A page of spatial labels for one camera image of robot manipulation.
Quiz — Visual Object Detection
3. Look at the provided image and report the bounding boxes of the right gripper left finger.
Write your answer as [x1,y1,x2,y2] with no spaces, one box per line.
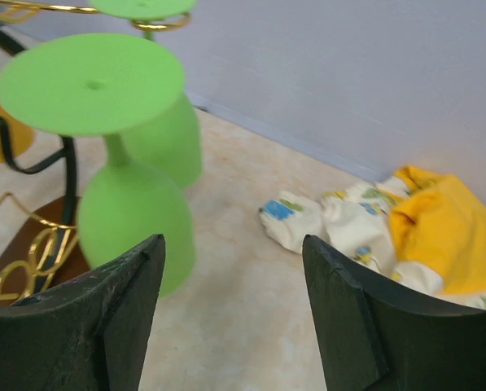
[0,235,165,390]

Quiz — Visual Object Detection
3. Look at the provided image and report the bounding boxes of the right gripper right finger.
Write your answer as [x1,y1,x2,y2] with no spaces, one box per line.
[302,235,486,390]

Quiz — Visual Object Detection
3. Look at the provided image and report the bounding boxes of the gold wire wine glass rack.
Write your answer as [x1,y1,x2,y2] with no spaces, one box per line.
[0,0,193,309]

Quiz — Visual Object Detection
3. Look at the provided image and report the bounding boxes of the green wine glass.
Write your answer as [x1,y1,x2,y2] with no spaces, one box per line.
[86,0,205,191]
[0,33,195,296]

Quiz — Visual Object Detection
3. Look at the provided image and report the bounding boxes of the crumpled floral yellow cloth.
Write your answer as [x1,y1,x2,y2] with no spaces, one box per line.
[259,166,486,310]

